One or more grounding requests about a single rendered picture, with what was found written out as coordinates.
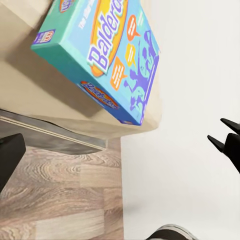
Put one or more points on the board game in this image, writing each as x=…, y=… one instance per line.
x=107, y=49

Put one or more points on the bed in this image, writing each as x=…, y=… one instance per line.
x=45, y=106

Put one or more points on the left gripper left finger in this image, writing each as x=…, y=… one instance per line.
x=12, y=150

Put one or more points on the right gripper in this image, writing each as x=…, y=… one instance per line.
x=232, y=125

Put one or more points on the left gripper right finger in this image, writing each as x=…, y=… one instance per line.
x=232, y=149

